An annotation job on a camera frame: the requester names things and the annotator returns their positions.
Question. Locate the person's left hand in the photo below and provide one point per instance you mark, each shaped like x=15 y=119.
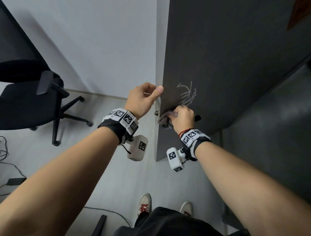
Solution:
x=141 y=99

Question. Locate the person's right hand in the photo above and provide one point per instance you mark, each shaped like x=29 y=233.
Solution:
x=184 y=119

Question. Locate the grey cleaning cloth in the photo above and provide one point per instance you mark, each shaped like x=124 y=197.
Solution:
x=165 y=116

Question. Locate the dark grey door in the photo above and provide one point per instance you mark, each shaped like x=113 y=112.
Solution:
x=230 y=48

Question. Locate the person's left forearm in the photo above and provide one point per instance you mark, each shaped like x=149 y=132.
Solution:
x=56 y=184

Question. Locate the person's right forearm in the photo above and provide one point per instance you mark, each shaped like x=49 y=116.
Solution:
x=255 y=189

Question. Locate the right wristband with markers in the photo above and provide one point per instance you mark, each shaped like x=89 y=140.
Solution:
x=192 y=138

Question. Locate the wristband with markers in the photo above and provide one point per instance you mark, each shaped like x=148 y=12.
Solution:
x=192 y=138
x=121 y=116

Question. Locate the left wristband with markers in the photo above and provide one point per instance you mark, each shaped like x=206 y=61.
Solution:
x=121 y=116

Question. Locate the white marker cube on wrist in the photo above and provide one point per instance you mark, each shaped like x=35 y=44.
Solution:
x=137 y=149

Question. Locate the white and red right shoe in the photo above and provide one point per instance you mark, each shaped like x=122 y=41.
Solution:
x=186 y=207

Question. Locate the white and red shoe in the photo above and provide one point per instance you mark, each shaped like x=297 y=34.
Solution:
x=144 y=204
x=186 y=207

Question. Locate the white and red left shoe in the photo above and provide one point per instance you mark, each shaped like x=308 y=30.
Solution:
x=144 y=204

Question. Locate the black shirt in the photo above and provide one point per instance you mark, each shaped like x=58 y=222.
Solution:
x=170 y=223

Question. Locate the black office chair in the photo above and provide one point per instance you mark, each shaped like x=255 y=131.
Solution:
x=24 y=104

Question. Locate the black power adapter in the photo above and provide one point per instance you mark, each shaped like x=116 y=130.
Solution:
x=15 y=181

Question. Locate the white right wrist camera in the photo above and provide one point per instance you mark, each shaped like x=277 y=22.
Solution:
x=173 y=158

